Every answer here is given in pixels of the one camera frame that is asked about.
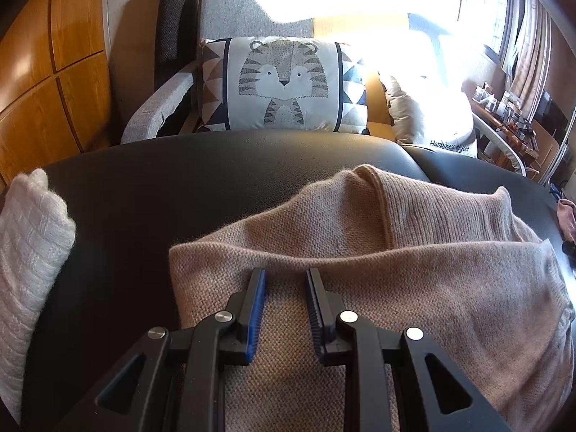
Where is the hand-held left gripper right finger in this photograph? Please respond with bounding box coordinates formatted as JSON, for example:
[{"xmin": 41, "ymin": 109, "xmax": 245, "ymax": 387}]
[{"xmin": 305, "ymin": 269, "xmax": 511, "ymax": 432}]

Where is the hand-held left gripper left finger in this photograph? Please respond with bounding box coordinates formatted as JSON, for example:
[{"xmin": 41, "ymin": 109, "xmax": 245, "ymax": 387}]
[{"xmin": 54, "ymin": 267, "xmax": 267, "ymax": 432}]

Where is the beige knit sweater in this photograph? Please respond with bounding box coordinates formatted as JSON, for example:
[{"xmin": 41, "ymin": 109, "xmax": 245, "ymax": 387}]
[{"xmin": 168, "ymin": 164, "xmax": 576, "ymax": 432}]

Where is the deer print cushion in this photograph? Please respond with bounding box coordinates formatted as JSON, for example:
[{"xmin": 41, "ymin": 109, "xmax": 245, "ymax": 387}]
[{"xmin": 378, "ymin": 72, "xmax": 478, "ymax": 159}]

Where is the tiger print cushion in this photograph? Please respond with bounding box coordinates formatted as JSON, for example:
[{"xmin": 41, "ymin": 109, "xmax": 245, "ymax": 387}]
[{"xmin": 197, "ymin": 37, "xmax": 370, "ymax": 136}]

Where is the white knit sweater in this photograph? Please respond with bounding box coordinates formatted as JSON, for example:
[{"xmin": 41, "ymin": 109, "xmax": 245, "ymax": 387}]
[{"xmin": 0, "ymin": 168, "xmax": 77, "ymax": 424}]

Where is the wooden side table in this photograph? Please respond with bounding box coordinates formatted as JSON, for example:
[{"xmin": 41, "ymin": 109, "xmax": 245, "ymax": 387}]
[{"xmin": 470, "ymin": 99, "xmax": 541, "ymax": 163}]

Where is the pink knit sweater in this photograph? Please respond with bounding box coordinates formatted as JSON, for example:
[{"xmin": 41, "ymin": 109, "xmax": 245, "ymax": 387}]
[{"xmin": 557, "ymin": 198, "xmax": 576, "ymax": 244}]

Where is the row of glass jars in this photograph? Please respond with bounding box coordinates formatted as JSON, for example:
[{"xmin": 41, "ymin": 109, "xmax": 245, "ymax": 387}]
[{"xmin": 472, "ymin": 81, "xmax": 523, "ymax": 118}]

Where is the white metal stand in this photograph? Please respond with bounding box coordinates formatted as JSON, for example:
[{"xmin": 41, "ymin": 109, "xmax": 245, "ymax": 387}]
[{"xmin": 542, "ymin": 103, "xmax": 576, "ymax": 185}]

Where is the grey fabric sofa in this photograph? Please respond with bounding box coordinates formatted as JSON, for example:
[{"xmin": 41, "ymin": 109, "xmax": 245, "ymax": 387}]
[{"xmin": 121, "ymin": 0, "xmax": 527, "ymax": 176}]

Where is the black monitor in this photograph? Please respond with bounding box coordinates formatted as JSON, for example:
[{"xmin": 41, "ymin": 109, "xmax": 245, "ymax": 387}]
[{"xmin": 537, "ymin": 90, "xmax": 570, "ymax": 136}]

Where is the wooden wardrobe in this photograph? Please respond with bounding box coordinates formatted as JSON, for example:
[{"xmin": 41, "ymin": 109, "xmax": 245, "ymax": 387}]
[{"xmin": 0, "ymin": 0, "xmax": 113, "ymax": 185}]

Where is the beige patterned curtain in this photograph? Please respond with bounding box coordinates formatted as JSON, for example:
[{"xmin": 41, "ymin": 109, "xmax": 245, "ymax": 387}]
[{"xmin": 501, "ymin": 0, "xmax": 554, "ymax": 113}]

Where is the barred window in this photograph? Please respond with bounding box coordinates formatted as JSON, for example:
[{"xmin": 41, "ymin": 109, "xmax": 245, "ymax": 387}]
[{"xmin": 459, "ymin": 0, "xmax": 514, "ymax": 64}]

